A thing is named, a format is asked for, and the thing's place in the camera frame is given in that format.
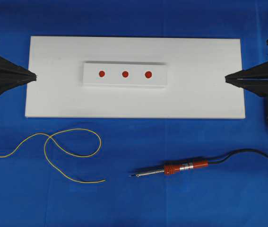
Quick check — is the yellow solder wire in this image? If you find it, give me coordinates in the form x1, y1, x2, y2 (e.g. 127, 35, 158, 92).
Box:
0, 128, 106, 184

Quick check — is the red handled soldering iron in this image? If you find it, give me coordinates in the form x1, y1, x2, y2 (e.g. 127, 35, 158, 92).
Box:
130, 160, 208, 177

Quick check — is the large white base board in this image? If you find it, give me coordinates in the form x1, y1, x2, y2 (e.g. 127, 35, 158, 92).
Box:
25, 36, 245, 119

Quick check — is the small white raised plate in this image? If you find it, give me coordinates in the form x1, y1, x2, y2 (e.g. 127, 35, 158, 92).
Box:
83, 61, 168, 87

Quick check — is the blue table cloth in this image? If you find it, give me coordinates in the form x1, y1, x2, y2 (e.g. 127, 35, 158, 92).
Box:
0, 0, 268, 227

